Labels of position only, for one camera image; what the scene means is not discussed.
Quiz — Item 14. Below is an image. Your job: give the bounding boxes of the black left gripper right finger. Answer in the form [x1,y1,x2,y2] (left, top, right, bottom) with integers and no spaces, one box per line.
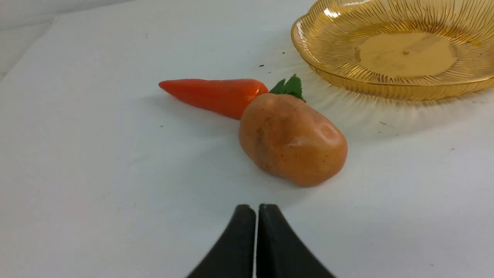
[256,203,335,278]

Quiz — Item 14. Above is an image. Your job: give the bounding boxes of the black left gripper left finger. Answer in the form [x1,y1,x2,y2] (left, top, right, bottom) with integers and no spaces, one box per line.
[188,204,256,278]

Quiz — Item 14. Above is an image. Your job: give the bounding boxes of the brown toy potato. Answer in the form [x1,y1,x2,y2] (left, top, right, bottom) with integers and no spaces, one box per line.
[239,93,348,188]

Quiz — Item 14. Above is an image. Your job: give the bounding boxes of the orange toy carrot with leaves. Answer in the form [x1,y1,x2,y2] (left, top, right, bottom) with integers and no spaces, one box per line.
[159,74,305,119]

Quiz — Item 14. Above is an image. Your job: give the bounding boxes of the amber glass plate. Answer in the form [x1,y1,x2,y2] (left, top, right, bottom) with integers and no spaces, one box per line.
[291,0,494,101]

